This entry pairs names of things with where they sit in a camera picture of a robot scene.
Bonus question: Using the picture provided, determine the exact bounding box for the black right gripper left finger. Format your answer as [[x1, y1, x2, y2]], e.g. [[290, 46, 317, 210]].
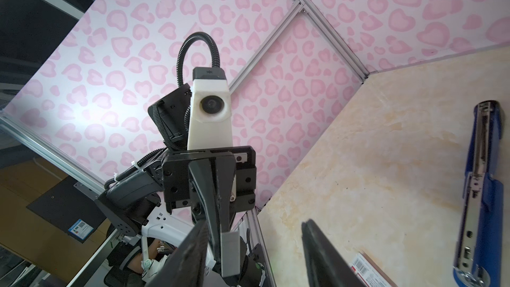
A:
[[146, 220, 209, 287]]

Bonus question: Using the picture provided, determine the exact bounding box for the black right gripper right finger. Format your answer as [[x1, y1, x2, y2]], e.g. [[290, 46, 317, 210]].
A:
[[301, 219, 357, 287]]

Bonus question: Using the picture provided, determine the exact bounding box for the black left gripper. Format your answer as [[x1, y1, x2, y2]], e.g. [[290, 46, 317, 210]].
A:
[[161, 146, 256, 263]]

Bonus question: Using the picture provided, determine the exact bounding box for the red white staple box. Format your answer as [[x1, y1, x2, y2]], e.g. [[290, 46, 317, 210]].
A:
[[351, 252, 397, 287]]

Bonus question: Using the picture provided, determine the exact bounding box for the silver staple strip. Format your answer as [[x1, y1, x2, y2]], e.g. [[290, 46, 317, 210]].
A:
[[220, 231, 240, 278]]

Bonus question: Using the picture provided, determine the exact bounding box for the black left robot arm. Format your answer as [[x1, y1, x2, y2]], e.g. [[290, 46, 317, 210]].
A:
[[96, 84, 256, 265]]

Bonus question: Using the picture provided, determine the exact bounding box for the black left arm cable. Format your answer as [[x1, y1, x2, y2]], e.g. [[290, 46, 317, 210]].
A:
[[103, 31, 221, 190]]

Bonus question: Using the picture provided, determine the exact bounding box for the aluminium diagonal frame bar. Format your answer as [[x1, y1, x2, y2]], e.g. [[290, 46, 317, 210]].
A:
[[229, 1, 303, 93]]

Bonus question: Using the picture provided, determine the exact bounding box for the aluminium frame corner post left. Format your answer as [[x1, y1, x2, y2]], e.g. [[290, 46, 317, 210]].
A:
[[297, 0, 369, 82]]

